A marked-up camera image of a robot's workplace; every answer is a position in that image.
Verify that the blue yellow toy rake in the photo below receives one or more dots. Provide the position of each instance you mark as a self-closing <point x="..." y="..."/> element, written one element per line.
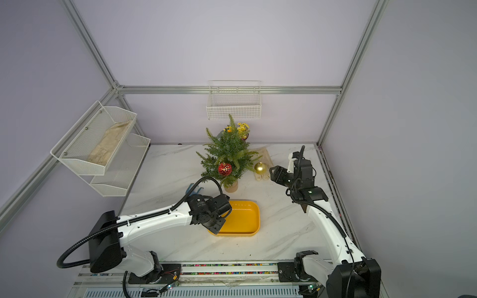
<point x="191" y="190"/>

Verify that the yellow plastic tray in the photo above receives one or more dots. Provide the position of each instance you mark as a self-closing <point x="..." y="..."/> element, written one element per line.
<point x="244" y="220"/>

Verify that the cream glove in shelf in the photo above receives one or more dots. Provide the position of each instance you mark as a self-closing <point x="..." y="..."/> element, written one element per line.
<point x="103" y="152"/>

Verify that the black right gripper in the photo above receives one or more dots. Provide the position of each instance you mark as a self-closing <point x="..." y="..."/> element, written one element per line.
<point x="279" y="176"/>

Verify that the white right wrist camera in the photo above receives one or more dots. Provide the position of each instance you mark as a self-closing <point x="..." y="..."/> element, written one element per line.
<point x="293" y="160"/>

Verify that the red lattice ball ornament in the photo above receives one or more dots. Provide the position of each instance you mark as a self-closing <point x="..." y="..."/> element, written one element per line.
<point x="225" y="169"/>

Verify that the white mesh wall shelf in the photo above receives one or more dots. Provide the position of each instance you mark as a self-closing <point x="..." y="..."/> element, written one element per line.
<point x="116" y="178"/>

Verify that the white wire wall basket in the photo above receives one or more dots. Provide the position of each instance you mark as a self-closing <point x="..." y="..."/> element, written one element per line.
<point x="242" y="99"/>

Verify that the cream work glove on table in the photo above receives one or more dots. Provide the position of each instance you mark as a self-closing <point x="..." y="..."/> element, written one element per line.
<point x="263" y="155"/>

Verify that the small green christmas tree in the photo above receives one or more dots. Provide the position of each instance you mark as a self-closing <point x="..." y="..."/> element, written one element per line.
<point x="227" y="148"/>

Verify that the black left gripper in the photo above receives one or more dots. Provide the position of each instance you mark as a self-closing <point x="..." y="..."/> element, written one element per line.
<point x="218" y="226"/>

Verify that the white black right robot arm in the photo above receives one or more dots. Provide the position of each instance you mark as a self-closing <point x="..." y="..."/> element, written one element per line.
<point x="348" y="273"/>

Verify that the yellow purple flower bouquet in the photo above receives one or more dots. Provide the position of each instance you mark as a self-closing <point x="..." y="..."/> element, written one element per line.
<point x="242" y="128"/>

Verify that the aluminium rail with pebbles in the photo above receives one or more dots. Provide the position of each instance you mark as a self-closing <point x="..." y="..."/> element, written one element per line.
<point x="214" y="273"/>

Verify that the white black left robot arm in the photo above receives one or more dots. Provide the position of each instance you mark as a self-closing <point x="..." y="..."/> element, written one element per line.
<point x="113" y="237"/>

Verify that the matte gold ball ornament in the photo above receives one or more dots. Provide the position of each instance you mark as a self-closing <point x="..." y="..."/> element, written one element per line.
<point x="260" y="168"/>

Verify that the aluminium frame bars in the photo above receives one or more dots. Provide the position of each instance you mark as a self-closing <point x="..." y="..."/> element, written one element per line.
<point x="25" y="193"/>

